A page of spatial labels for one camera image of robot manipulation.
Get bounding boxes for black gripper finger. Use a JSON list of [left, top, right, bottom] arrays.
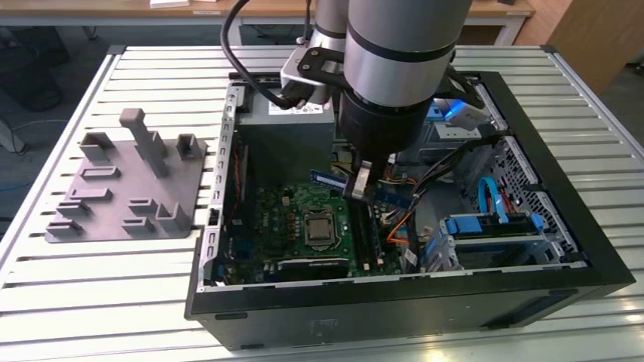
[[343, 160, 375, 201]]

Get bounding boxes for black cable bundle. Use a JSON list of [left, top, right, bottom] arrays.
[[382, 135, 510, 227]]

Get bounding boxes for black graphics card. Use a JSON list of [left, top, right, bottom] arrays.
[[274, 255, 352, 283]]

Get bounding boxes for silver drive cage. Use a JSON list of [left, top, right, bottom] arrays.
[[394, 81, 508, 166]]

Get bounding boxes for black office chair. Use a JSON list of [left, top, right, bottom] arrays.
[[0, 25, 71, 113]]

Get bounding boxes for black PC case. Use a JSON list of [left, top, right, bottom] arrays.
[[183, 69, 638, 352]]

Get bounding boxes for green motherboard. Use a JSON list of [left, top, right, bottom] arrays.
[[220, 183, 407, 284]]

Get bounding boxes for red orange power wires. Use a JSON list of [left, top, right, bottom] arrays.
[[387, 205, 422, 246]]

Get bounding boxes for blue flat wire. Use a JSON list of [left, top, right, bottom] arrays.
[[478, 176, 510, 223]]

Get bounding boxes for silver CPU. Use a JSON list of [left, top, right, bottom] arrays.
[[306, 218, 336, 241]]

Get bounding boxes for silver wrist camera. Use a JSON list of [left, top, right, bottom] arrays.
[[279, 47, 335, 110]]

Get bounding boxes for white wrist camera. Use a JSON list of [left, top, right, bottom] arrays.
[[431, 97, 491, 132]]

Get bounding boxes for RAM slot with black latches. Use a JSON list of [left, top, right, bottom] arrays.
[[350, 199, 371, 269], [364, 203, 384, 265]]

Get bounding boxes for grey white wire bundle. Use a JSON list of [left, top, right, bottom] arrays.
[[375, 173, 419, 188]]

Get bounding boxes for RAM slot with white latches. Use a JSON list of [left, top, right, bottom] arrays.
[[358, 201, 378, 268]]

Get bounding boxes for silver disk bay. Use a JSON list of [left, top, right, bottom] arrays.
[[438, 213, 590, 272]]

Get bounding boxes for wooden cabinet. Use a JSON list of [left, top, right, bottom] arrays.
[[515, 0, 644, 95]]

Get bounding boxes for grey power supply unit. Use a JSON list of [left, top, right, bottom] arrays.
[[236, 98, 338, 188]]

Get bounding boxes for black camera cable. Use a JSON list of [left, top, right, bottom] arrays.
[[220, 0, 306, 111]]

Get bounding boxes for black hard disk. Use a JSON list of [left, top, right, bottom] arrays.
[[480, 215, 532, 235]]

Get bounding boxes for wooden desk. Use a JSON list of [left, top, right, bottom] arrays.
[[0, 0, 538, 46]]

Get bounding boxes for blue disk carrier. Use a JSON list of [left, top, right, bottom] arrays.
[[446, 211, 544, 242]]

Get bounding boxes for metal socket cover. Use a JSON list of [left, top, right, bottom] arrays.
[[300, 208, 344, 253]]

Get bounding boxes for grey parts rack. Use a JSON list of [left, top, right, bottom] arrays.
[[43, 108, 211, 245]]

